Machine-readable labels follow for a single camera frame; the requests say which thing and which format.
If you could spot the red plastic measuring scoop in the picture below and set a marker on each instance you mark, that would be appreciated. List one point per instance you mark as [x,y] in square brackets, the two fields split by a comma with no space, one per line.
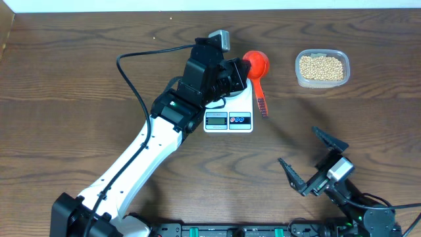
[260,65]

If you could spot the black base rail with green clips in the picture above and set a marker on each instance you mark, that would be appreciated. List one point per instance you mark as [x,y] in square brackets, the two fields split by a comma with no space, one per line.
[296,228]

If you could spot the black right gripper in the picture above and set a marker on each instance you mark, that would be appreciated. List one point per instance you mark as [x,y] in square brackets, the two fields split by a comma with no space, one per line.
[319,182]

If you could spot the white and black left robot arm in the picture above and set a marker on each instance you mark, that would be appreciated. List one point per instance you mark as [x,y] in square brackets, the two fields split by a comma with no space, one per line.
[100,209]

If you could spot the white digital kitchen scale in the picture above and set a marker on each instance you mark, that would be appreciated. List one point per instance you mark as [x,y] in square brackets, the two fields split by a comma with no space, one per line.
[235,115]

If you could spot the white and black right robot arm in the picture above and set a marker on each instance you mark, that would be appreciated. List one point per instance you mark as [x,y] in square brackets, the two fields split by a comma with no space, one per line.
[364,214]

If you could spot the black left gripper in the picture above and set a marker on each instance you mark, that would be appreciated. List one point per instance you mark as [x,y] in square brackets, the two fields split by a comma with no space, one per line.
[235,81]

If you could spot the clear plastic container of soybeans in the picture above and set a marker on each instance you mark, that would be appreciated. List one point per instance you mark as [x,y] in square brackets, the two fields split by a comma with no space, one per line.
[322,68]

